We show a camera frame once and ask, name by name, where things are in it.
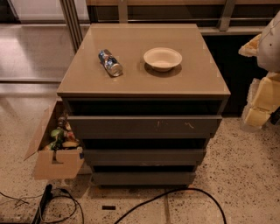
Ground cardboard box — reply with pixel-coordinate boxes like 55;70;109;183
24;101;84;179

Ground metal window frame railing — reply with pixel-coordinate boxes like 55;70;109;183
59;0;280;46

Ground toy food items in box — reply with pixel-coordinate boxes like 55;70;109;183
43;116;80;151

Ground thick black cable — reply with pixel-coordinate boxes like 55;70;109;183
113;187;228;224

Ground white paper bowl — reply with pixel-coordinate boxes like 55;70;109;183
143;47;182;72

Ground blue silver soda can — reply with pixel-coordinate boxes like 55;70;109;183
98;49;123;77

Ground thin black cable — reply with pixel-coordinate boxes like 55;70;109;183
40;188;85;224

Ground grey bottom drawer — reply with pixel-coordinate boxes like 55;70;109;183
92;172;195;186

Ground grey top drawer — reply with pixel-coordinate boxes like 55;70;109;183
68;115;221;139

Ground grey drawer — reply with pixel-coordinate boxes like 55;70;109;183
68;115;221;139
92;172;195;186
84;149;205;166

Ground black tape floor marker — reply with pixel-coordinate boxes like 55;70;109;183
102;206;116;210

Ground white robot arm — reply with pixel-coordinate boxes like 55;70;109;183
238;12;280;132

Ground black power strip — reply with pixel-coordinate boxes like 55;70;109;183
31;184;53;224

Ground grey drawer cabinet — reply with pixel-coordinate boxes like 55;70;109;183
58;24;230;174

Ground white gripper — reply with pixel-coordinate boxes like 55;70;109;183
238;34;280;129

